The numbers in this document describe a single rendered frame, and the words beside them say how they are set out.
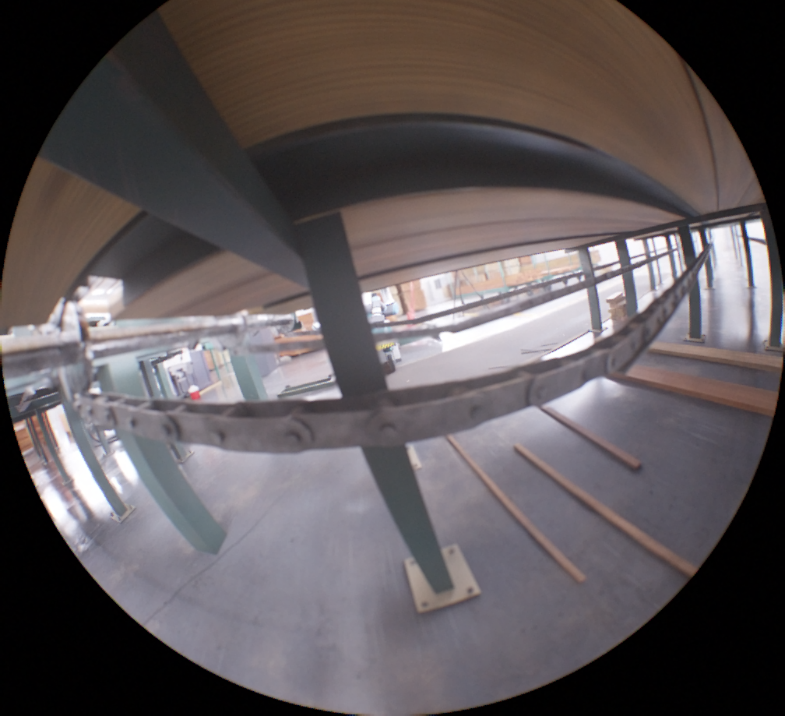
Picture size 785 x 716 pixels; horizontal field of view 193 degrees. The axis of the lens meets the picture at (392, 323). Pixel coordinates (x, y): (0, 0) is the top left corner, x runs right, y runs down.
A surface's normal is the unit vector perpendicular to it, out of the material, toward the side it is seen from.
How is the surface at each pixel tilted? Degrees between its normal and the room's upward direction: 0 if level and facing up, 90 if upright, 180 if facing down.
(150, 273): 90
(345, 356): 90
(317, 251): 90
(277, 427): 90
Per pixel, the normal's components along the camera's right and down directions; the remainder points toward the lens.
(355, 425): 0.14, 0.04
